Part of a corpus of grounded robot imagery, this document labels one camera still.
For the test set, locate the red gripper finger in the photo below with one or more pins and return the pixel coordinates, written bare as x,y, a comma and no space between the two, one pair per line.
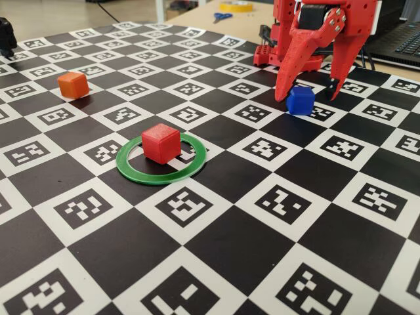
351,55
295,59

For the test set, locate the blue cube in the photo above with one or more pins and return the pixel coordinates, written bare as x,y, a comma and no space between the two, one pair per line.
300,101

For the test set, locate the red cube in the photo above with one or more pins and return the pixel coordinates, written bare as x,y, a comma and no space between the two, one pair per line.
160,144

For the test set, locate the orange cube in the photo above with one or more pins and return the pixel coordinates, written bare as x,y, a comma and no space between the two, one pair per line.
73,86

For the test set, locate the black laptop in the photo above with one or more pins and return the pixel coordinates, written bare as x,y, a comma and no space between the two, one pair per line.
397,36

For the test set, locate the yellow tape roll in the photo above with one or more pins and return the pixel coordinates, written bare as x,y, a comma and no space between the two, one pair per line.
237,6

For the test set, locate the blue scissors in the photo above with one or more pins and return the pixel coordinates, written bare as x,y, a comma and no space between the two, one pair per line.
220,16

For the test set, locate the white metal leg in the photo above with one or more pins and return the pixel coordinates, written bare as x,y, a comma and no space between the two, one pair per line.
160,10

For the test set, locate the black white marker mat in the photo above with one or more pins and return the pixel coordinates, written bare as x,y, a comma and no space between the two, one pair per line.
229,229

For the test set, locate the black plastic device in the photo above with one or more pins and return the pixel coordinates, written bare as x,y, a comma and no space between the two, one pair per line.
7,36

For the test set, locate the red lattice base plate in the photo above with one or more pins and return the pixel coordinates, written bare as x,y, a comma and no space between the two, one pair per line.
262,54

